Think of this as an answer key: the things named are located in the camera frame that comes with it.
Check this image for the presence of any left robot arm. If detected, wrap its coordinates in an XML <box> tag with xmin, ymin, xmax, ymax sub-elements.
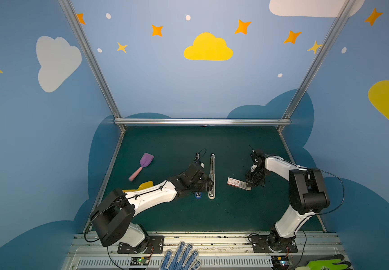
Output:
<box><xmin>90</xmin><ymin>163</ymin><xmax>215</xmax><ymax>252</ymax></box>

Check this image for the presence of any beige black stapler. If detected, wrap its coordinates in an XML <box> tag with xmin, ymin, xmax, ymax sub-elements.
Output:
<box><xmin>209</xmin><ymin>154</ymin><xmax>216</xmax><ymax>200</ymax></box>

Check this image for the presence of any aluminium rear frame bar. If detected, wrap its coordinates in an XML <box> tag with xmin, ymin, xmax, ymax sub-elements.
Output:
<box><xmin>114</xmin><ymin>118</ymin><xmax>291</xmax><ymax>126</ymax></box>

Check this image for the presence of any blue dotted work glove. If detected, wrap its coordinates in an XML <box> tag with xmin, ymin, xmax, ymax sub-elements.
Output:
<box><xmin>159</xmin><ymin>241</ymin><xmax>202</xmax><ymax>270</ymax></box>

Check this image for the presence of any controller board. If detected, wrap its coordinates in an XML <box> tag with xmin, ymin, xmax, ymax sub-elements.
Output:
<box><xmin>129</xmin><ymin>257</ymin><xmax>150</xmax><ymax>267</ymax></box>
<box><xmin>271</xmin><ymin>256</ymin><xmax>290</xmax><ymax>270</ymax></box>

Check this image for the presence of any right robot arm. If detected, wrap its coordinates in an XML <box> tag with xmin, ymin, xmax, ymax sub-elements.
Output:
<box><xmin>246</xmin><ymin>150</ymin><xmax>330</xmax><ymax>252</ymax></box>

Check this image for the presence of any right controller board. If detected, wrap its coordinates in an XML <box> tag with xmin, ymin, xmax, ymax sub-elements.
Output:
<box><xmin>271</xmin><ymin>256</ymin><xmax>290</xmax><ymax>270</ymax></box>

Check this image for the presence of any left controller board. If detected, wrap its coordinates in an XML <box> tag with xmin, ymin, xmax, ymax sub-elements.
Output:
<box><xmin>129</xmin><ymin>257</ymin><xmax>150</xmax><ymax>267</ymax></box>

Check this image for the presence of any yellow spatula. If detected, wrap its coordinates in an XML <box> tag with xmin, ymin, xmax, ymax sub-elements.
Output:
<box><xmin>123</xmin><ymin>181</ymin><xmax>154</xmax><ymax>193</ymax></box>

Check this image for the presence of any red white staple box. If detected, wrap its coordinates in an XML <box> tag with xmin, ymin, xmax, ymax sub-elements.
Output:
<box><xmin>227</xmin><ymin>177</ymin><xmax>252</xmax><ymax>191</ymax></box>

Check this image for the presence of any blue black stapler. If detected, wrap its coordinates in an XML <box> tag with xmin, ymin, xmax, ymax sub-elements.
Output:
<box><xmin>193</xmin><ymin>153</ymin><xmax>203</xmax><ymax>199</ymax></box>

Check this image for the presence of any green black work glove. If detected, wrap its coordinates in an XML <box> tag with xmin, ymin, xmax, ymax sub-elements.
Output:
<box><xmin>296</xmin><ymin>254</ymin><xmax>352</xmax><ymax>270</ymax></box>

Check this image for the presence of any aluminium frame post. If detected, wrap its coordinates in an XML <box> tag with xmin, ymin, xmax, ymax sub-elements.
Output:
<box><xmin>277</xmin><ymin>0</ymin><xmax>356</xmax><ymax>134</ymax></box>
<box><xmin>58</xmin><ymin>0</ymin><xmax>121</xmax><ymax>120</ymax></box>

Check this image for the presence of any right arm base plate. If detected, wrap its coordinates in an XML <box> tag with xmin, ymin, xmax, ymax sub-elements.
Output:
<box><xmin>247</xmin><ymin>234</ymin><xmax>298</xmax><ymax>253</ymax></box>

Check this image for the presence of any purple pink spatula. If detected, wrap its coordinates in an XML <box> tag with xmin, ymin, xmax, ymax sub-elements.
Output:
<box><xmin>129</xmin><ymin>153</ymin><xmax>155</xmax><ymax>182</ymax></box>

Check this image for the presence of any right aluminium frame post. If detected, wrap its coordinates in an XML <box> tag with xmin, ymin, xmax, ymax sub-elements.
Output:
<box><xmin>277</xmin><ymin>0</ymin><xmax>356</xmax><ymax>134</ymax></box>

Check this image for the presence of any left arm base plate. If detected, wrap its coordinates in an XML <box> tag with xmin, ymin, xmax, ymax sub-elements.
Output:
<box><xmin>118</xmin><ymin>236</ymin><xmax>164</xmax><ymax>254</ymax></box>

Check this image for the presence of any left aluminium frame post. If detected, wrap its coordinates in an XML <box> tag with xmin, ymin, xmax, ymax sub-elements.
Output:
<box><xmin>58</xmin><ymin>0</ymin><xmax>121</xmax><ymax>120</ymax></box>

